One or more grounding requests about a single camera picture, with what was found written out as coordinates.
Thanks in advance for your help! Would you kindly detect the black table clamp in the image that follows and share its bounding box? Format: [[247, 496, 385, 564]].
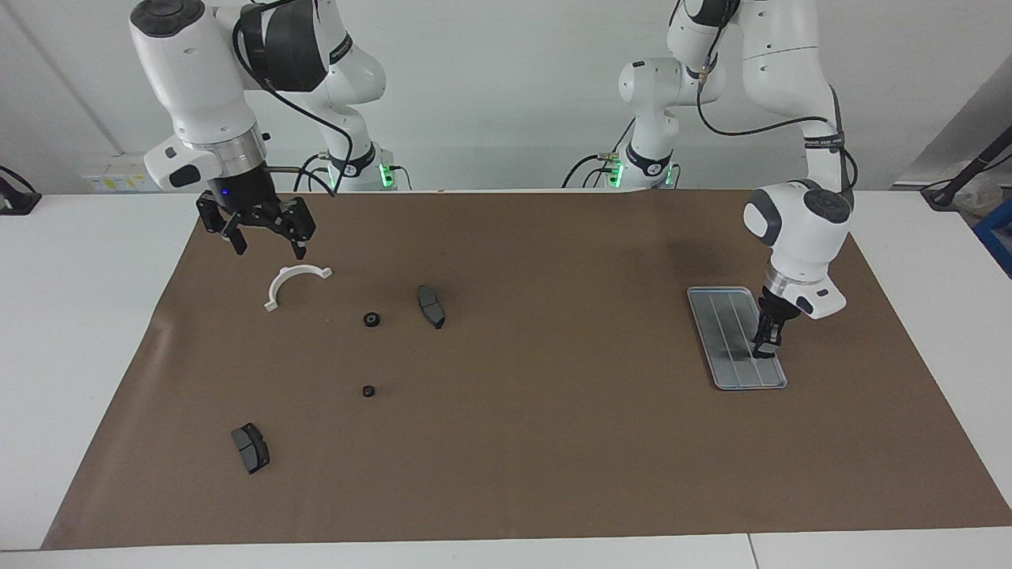
[[0, 164, 42, 216]]

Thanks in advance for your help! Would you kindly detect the black stand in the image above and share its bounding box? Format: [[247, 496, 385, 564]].
[[921, 126, 1012, 210]]

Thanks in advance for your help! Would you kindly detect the white curved plastic bracket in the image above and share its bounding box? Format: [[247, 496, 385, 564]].
[[263, 264, 334, 312]]

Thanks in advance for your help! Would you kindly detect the short grey brake pad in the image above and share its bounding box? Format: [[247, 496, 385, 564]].
[[231, 423, 270, 475]]

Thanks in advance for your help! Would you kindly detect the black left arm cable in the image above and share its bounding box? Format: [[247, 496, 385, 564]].
[[696, 40, 859, 190]]

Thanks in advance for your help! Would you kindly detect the black base cable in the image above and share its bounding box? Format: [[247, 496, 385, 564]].
[[294, 150, 333, 192], [563, 119, 633, 189]]

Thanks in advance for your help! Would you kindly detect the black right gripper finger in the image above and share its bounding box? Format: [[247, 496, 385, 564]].
[[261, 198, 317, 262], [196, 192, 247, 256]]

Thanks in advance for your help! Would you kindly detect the silver metal tray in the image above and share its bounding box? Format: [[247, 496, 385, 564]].
[[686, 286, 788, 391]]

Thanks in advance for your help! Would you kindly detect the white wall box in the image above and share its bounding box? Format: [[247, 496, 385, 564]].
[[81, 153, 151, 193]]

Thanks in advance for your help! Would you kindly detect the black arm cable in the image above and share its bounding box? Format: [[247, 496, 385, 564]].
[[229, 0, 357, 198], [696, 40, 859, 190]]

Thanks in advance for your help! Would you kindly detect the long grey brake pad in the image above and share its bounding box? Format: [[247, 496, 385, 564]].
[[417, 284, 447, 330]]

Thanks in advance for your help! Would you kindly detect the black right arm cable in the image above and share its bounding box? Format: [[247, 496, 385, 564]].
[[229, 0, 357, 198]]

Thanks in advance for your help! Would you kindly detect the blue crate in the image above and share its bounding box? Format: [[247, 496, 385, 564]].
[[974, 198, 1012, 277]]

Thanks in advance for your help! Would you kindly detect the crumpled clear plastic bag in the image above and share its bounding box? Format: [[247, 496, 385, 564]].
[[953, 174, 1009, 218]]

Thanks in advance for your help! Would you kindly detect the brown table mat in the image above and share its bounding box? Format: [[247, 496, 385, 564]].
[[41, 188, 1012, 550]]

